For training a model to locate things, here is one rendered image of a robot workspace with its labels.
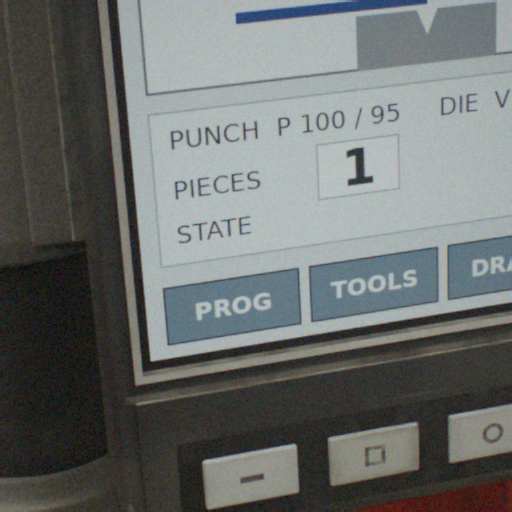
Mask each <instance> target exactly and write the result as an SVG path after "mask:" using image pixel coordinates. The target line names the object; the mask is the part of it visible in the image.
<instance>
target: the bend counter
mask: <svg viewBox="0 0 512 512"><path fill-rule="evenodd" d="M315 147H316V173H317V199H318V201H322V200H329V199H336V198H344V197H351V195H359V194H366V193H373V192H382V191H389V190H397V189H400V135H399V133H398V134H390V135H382V136H373V137H366V138H358V139H349V141H342V142H333V143H325V144H317V145H315Z"/></svg>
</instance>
